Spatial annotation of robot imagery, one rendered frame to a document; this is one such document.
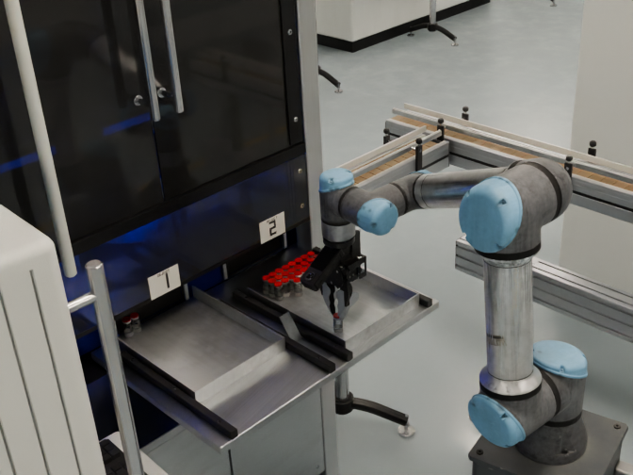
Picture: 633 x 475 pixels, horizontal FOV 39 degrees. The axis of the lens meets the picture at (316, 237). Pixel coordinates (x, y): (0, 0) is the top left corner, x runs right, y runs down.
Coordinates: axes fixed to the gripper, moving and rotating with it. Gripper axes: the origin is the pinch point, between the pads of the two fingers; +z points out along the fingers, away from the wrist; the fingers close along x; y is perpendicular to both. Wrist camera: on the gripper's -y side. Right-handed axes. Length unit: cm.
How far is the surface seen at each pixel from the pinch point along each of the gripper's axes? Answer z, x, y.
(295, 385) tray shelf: 5.3, -6.8, -20.1
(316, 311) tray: 5.1, 9.8, 2.9
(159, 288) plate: -7.7, 30.1, -27.1
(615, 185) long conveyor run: 0, -15, 101
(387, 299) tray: 5.1, 0.1, 18.4
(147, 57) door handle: -63, 24, -25
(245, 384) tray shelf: 5.3, 1.9, -26.9
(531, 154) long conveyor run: -2, 12, 100
